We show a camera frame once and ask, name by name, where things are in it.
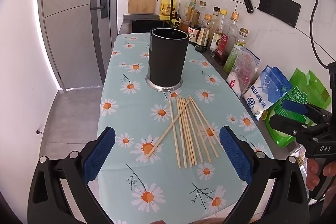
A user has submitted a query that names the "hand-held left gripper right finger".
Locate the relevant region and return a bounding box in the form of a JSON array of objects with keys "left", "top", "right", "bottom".
[{"left": 219, "top": 126, "right": 310, "bottom": 224}]

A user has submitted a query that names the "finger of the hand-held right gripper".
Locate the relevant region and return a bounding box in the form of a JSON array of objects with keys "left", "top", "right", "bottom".
[
  {"left": 270, "top": 114, "right": 319, "bottom": 139},
  {"left": 281, "top": 99, "right": 332, "bottom": 123}
]

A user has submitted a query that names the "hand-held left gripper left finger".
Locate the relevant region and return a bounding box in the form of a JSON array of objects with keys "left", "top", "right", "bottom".
[{"left": 28, "top": 126, "right": 116, "bottom": 224}]

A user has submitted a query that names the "set of wooden chopsticks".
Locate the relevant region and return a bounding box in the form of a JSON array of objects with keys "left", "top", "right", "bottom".
[{"left": 146, "top": 95, "right": 225, "bottom": 169}]

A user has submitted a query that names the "black cylindrical utensil holder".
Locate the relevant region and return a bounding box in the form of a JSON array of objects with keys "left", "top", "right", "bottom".
[{"left": 145, "top": 27, "right": 189, "bottom": 90}]

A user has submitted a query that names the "person's right hand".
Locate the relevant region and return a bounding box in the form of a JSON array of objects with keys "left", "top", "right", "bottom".
[{"left": 306, "top": 158, "right": 336, "bottom": 191}]

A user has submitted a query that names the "green plastic bag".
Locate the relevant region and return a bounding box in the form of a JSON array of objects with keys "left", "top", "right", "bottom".
[{"left": 265, "top": 68, "right": 332, "bottom": 148}]

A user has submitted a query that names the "blue and white salt bag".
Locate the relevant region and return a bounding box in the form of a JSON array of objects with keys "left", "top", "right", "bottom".
[{"left": 244, "top": 65, "right": 293, "bottom": 121}]

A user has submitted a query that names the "daisy print tablecloth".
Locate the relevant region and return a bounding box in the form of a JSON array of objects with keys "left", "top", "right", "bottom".
[{"left": 97, "top": 32, "right": 275, "bottom": 224}]

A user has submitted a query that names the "white sugar bag red print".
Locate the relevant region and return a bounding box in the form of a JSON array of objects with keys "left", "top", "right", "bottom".
[{"left": 226, "top": 47, "right": 261, "bottom": 98}]

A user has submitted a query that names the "green label oil bottle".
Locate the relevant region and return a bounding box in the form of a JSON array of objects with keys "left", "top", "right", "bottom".
[{"left": 224, "top": 28, "right": 249, "bottom": 74}]

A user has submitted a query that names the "red label bottle gold cap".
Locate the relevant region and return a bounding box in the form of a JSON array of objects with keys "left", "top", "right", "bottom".
[{"left": 215, "top": 12, "right": 240, "bottom": 66}]

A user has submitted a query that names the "clear bottle yellow cap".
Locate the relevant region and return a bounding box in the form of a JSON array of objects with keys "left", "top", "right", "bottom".
[{"left": 207, "top": 9, "right": 227, "bottom": 57}]

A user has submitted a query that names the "dark bottle gold cap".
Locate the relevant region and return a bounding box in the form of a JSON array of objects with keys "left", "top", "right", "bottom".
[{"left": 195, "top": 14, "right": 213, "bottom": 53}]

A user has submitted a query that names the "tall bottle black cap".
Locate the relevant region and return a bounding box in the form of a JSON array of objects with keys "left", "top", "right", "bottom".
[{"left": 210, "top": 7, "right": 221, "bottom": 30}]

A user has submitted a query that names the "dark soy sauce bottle red label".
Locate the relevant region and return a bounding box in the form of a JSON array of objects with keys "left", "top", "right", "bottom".
[{"left": 187, "top": 10, "right": 202, "bottom": 46}]

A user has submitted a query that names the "grey door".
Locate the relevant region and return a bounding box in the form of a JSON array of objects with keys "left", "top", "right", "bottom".
[{"left": 38, "top": 0, "right": 120, "bottom": 92}]

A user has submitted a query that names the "clear bottle dark cap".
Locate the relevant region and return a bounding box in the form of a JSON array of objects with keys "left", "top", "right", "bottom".
[{"left": 197, "top": 1, "right": 206, "bottom": 20}]

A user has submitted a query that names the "dark kitchen sink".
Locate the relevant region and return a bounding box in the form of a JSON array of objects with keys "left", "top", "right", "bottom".
[{"left": 130, "top": 19, "right": 181, "bottom": 33}]

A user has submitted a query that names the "yellow cap green label bottle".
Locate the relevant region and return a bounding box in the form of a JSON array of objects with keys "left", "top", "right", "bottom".
[{"left": 185, "top": 0, "right": 198, "bottom": 22}]

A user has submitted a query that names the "yellow dish soap bottle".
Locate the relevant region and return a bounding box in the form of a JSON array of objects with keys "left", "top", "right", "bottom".
[{"left": 160, "top": 0, "right": 177, "bottom": 20}]

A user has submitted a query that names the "black curved faucet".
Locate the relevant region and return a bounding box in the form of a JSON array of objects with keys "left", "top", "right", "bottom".
[{"left": 156, "top": 0, "right": 181, "bottom": 28}]

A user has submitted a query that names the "black cable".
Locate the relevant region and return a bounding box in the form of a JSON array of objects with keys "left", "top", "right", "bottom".
[{"left": 310, "top": 0, "right": 331, "bottom": 68}]

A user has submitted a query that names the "black wall panel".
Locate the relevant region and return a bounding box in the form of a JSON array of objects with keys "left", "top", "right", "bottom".
[{"left": 259, "top": 0, "right": 301, "bottom": 28}]

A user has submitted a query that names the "black door lock handle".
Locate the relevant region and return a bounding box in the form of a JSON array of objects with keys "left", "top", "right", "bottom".
[{"left": 90, "top": 0, "right": 109, "bottom": 19}]

